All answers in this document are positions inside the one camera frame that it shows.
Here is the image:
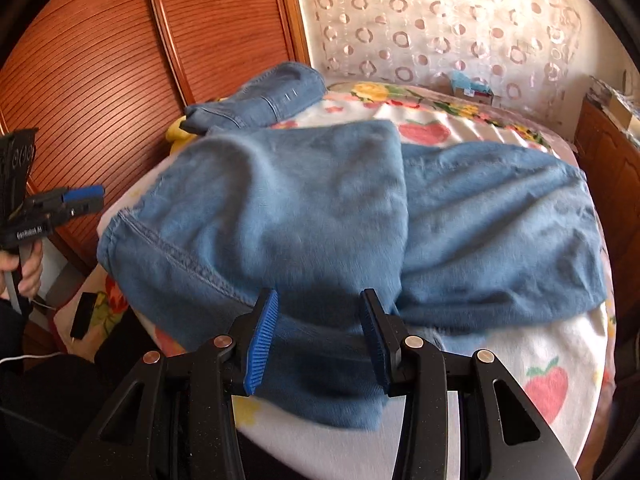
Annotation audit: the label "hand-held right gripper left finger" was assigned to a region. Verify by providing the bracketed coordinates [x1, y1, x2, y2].
[60, 287, 281, 480]

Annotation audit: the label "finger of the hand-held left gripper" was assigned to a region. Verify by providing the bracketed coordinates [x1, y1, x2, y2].
[62, 185, 106, 202]
[65, 197, 105, 217]

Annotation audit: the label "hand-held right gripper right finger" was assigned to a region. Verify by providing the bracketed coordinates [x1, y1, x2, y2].
[360, 287, 581, 480]

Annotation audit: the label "blue denim pants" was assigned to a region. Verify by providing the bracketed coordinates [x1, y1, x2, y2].
[97, 61, 608, 431]

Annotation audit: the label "person's left hand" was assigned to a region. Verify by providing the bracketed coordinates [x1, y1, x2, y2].
[0, 250, 45, 297]

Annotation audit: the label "yellow plush toy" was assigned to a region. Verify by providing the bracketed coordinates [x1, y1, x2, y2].
[165, 114, 194, 153]

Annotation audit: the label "black rectangular device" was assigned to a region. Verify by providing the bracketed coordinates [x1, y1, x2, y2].
[70, 292, 99, 341]

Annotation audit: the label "bed with floral sheet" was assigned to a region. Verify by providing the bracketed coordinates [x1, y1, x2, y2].
[52, 80, 618, 480]

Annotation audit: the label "wooden slatted wardrobe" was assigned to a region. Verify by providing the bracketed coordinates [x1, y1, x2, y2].
[0, 0, 311, 271]

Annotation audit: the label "person's dark clothing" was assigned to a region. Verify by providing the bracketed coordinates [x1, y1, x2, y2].
[0, 305, 156, 480]

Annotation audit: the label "cardboard box with blue cloth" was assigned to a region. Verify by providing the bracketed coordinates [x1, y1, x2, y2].
[447, 71, 496, 107]

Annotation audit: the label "wooden cabinet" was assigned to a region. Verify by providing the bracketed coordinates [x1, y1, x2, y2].
[574, 97, 640, 201]

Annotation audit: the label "sheer circle-patterned curtain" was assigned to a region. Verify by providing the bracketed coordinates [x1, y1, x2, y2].
[290, 0, 583, 138]

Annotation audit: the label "white open cardboard box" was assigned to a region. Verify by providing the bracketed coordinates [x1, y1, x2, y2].
[607, 94, 640, 130]

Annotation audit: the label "white cable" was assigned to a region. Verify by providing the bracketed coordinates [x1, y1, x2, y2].
[0, 352, 63, 367]

